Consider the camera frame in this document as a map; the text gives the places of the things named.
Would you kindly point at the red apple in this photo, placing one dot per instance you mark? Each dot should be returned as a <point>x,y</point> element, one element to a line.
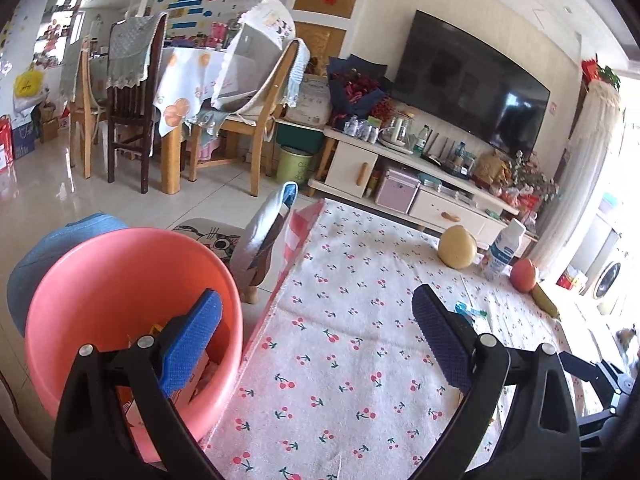
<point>524,275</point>

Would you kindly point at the wooden dining chair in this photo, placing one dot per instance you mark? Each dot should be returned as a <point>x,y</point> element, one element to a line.
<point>253,119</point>

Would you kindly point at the lace covered air conditioner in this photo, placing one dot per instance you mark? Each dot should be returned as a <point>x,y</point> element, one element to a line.
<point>594,146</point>

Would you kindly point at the white washing machine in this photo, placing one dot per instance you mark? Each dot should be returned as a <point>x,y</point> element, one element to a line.
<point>604,278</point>

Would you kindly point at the pink storage box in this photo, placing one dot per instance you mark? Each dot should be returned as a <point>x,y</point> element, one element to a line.
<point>397,190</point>

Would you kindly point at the red gift bags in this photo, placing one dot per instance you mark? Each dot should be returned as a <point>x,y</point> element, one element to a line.
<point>6,144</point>

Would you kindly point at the green waste bin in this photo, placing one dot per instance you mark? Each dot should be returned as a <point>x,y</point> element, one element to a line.
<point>293,165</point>

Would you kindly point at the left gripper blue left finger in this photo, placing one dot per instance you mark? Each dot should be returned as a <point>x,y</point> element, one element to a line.
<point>184,339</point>

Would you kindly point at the electric kettle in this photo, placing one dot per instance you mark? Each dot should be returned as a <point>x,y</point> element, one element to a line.
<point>396,134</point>

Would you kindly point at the white milk bottle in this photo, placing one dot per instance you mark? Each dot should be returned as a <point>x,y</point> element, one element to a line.
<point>502,250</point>

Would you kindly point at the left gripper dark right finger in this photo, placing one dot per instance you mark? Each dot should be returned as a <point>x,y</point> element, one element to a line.
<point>450,337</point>

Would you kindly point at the yellow pear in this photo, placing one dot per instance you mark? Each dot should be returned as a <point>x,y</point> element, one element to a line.
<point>457,248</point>

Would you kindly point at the light wooden chair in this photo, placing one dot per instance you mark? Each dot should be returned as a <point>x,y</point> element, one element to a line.
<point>84,88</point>

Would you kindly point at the blue round stool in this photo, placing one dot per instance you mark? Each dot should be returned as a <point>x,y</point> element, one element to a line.
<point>28,273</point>

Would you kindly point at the cream tv cabinet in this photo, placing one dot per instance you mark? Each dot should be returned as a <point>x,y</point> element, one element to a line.
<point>351,169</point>

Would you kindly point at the cat pattern stool cushion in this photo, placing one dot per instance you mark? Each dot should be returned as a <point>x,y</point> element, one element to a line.
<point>219,238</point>

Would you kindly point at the cherry print tablecloth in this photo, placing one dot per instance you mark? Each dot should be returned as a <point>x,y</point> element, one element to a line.
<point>337,381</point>

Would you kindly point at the orange print dining tablecloth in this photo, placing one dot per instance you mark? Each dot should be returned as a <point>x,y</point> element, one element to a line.
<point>190,76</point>

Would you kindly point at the dark wrapped flower bouquet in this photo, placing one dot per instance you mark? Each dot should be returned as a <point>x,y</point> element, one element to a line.
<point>356,86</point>

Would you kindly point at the blue cow snack packet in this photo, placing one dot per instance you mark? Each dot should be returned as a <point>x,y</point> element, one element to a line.
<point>470,314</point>

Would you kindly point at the dark wooden chair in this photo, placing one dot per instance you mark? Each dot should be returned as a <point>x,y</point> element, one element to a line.
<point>133,73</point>

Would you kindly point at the pink plastic basin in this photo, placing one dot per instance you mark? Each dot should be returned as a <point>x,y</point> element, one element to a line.
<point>93,353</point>

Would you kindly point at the black flat television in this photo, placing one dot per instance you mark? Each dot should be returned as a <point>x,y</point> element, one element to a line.
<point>450,74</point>

